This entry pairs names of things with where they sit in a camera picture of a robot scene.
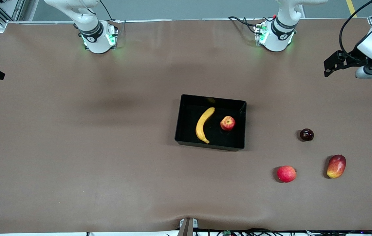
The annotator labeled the red yellow apple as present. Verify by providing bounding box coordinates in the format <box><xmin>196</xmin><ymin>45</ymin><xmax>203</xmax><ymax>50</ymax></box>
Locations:
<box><xmin>220</xmin><ymin>116</ymin><xmax>236</xmax><ymax>131</ymax></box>

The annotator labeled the brown table cover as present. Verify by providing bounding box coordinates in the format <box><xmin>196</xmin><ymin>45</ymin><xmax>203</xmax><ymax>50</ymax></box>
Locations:
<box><xmin>0</xmin><ymin>18</ymin><xmax>372</xmax><ymax>234</ymax></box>

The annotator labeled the black base cable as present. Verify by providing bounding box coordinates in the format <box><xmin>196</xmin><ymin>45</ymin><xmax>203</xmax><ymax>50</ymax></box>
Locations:
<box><xmin>99</xmin><ymin>0</ymin><xmax>115</xmax><ymax>21</ymax></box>
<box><xmin>227</xmin><ymin>16</ymin><xmax>262</xmax><ymax>34</ymax></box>

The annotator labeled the red pomegranate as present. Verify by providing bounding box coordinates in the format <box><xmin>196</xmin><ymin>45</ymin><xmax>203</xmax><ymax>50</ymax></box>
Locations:
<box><xmin>277</xmin><ymin>166</ymin><xmax>297</xmax><ymax>183</ymax></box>

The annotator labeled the front camera mount bracket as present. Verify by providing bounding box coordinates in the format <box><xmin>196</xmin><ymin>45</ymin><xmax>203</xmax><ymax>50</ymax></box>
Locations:
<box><xmin>178</xmin><ymin>217</ymin><xmax>198</xmax><ymax>236</ymax></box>

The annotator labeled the black cables bundle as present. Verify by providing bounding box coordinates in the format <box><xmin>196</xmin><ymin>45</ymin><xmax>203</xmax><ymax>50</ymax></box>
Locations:
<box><xmin>196</xmin><ymin>227</ymin><xmax>372</xmax><ymax>236</ymax></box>

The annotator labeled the red yellow mango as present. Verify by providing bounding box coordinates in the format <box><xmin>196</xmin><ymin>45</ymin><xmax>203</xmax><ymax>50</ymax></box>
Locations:
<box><xmin>326</xmin><ymin>154</ymin><xmax>346</xmax><ymax>179</ymax></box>

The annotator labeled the yellow banana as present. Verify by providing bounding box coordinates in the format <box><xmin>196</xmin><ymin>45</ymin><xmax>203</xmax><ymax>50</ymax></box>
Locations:
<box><xmin>195</xmin><ymin>107</ymin><xmax>216</xmax><ymax>144</ymax></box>

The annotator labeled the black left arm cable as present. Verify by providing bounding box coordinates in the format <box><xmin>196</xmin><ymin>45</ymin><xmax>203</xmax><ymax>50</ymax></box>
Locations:
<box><xmin>339</xmin><ymin>0</ymin><xmax>372</xmax><ymax>63</ymax></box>

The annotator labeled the black plastic box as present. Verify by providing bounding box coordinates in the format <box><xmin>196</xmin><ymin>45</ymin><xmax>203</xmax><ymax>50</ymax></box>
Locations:
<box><xmin>175</xmin><ymin>94</ymin><xmax>247</xmax><ymax>152</ymax></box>

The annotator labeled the dark purple plum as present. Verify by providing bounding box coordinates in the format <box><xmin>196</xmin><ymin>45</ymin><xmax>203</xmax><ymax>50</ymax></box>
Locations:
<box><xmin>300</xmin><ymin>128</ymin><xmax>314</xmax><ymax>142</ymax></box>

